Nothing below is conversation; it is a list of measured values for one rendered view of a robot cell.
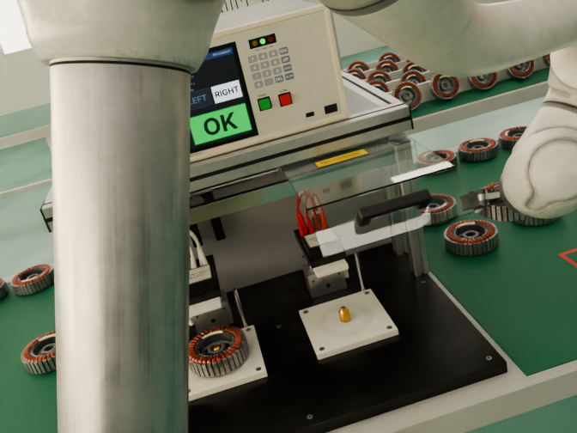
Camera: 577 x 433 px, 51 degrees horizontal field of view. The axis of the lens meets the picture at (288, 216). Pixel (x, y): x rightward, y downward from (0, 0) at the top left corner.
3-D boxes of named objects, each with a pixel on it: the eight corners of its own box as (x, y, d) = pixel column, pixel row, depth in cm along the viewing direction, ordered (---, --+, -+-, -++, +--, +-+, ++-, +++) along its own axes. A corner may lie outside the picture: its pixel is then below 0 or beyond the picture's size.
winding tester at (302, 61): (349, 118, 110) (328, 3, 102) (118, 183, 106) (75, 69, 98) (303, 82, 146) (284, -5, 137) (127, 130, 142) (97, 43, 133)
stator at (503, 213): (551, 218, 102) (550, 198, 101) (483, 228, 105) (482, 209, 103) (535, 192, 112) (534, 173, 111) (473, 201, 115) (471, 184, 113)
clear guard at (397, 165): (475, 212, 90) (471, 176, 88) (324, 259, 88) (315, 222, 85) (397, 153, 120) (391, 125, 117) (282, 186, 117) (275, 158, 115)
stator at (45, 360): (77, 364, 124) (70, 350, 122) (22, 382, 122) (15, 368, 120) (81, 335, 134) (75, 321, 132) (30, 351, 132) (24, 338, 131)
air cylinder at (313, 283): (347, 288, 123) (342, 265, 121) (312, 298, 122) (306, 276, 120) (340, 277, 128) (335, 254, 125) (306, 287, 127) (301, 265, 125)
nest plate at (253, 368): (268, 376, 104) (266, 370, 103) (183, 403, 102) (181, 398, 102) (255, 329, 117) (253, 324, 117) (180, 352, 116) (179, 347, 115)
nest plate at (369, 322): (398, 334, 106) (397, 328, 105) (318, 360, 104) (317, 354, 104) (371, 293, 119) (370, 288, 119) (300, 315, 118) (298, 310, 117)
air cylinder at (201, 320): (233, 323, 121) (227, 300, 119) (197, 334, 120) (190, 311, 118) (231, 310, 125) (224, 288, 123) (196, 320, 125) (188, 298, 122)
